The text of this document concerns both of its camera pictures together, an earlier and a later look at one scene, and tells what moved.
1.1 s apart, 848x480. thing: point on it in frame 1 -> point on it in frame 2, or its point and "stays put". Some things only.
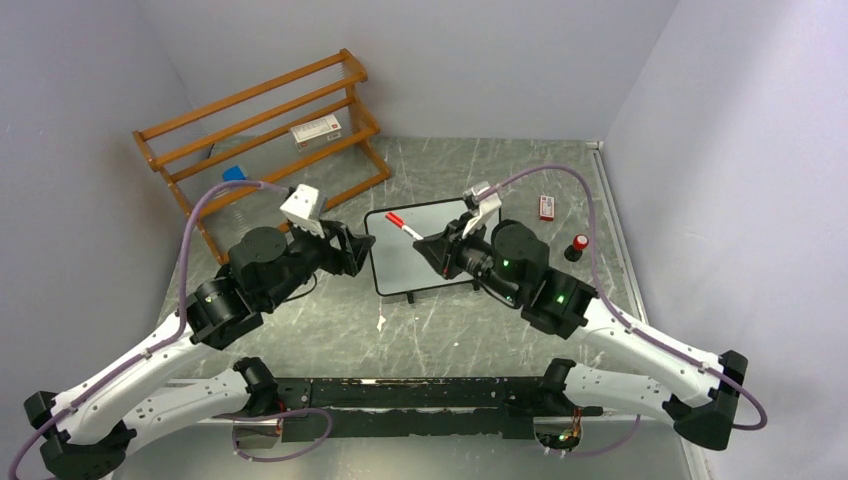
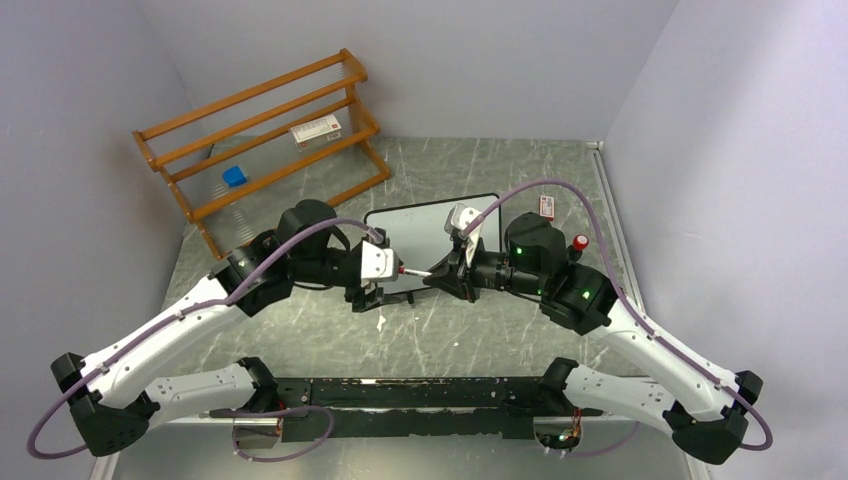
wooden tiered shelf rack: x=251 y=163 stays put
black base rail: x=318 y=409 stays put
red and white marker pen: x=401 y=225 -> x=413 y=272
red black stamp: x=574 y=251 stays put
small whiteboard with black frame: x=396 y=264 stays put
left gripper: x=339 y=260 -> x=360 y=298
